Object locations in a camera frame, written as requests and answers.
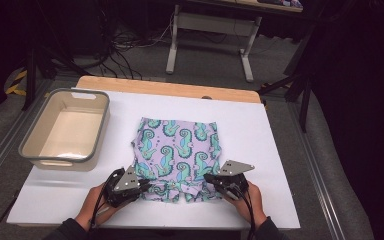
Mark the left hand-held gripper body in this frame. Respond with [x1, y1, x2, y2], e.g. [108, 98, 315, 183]
[103, 165, 148, 208]

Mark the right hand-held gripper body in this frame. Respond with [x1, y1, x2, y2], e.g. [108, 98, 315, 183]
[209, 159, 256, 201]

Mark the purple seahorse print swimsuit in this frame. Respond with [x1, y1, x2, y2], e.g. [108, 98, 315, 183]
[131, 117, 224, 203]

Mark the beige plastic basket grey rim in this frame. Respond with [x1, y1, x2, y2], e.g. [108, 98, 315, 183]
[18, 87, 111, 173]

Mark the person's right hand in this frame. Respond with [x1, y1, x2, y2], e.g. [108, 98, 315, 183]
[224, 181, 268, 229]

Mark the person's left hand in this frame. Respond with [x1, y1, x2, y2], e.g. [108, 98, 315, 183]
[74, 183, 125, 231]

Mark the white board table cover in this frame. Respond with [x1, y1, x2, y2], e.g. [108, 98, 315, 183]
[6, 88, 301, 231]

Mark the light wooden table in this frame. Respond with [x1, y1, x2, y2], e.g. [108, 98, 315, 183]
[75, 75, 263, 104]

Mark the black metal stand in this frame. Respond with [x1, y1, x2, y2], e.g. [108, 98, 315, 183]
[256, 29, 316, 133]
[21, 46, 91, 111]

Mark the yellow black hazard tape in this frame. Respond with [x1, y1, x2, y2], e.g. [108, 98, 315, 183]
[5, 69, 28, 97]

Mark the colourful cloth on desk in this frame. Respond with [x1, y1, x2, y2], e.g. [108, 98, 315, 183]
[257, 0, 304, 9]

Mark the left hand-held gripper black cable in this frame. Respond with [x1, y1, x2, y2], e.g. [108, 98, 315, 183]
[89, 169, 123, 232]

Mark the hand-held gripper black cable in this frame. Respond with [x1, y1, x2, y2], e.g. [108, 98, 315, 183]
[228, 184, 258, 240]
[89, 169, 123, 232]

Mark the right hand-held gripper black cable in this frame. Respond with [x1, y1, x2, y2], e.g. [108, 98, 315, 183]
[228, 184, 258, 240]

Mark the aluminium floor rail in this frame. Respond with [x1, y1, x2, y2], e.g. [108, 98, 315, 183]
[0, 79, 53, 198]
[286, 101, 346, 240]

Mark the thin black floor cable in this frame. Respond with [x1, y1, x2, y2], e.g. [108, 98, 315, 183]
[0, 189, 20, 240]

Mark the tangle of black floor cables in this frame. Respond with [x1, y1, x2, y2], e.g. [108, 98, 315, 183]
[89, 6, 181, 81]

